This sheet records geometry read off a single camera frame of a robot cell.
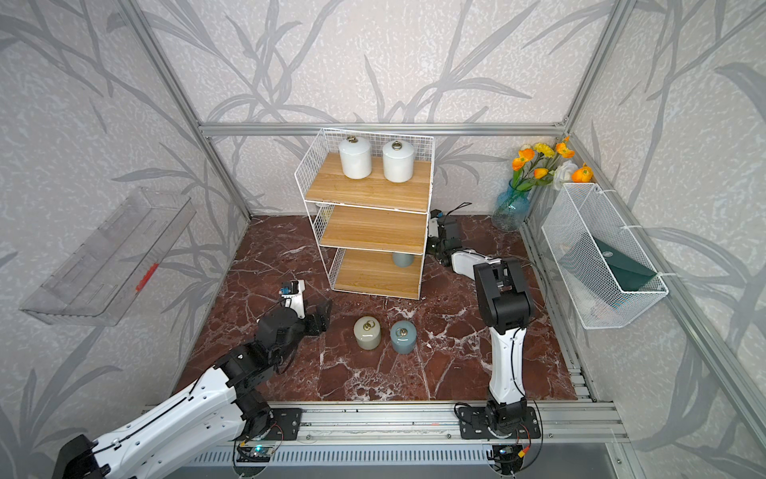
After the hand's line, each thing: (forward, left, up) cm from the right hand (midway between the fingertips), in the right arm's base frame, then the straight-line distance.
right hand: (411, 237), depth 103 cm
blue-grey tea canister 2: (-5, +3, -6) cm, 9 cm away
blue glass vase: (+13, -38, 0) cm, 40 cm away
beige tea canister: (-34, +13, -2) cm, 36 cm away
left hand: (-29, +25, +7) cm, 39 cm away
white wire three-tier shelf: (-12, +12, +16) cm, 23 cm away
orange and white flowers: (+19, -45, +16) cm, 51 cm away
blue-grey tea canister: (-35, +3, 0) cm, 35 cm away
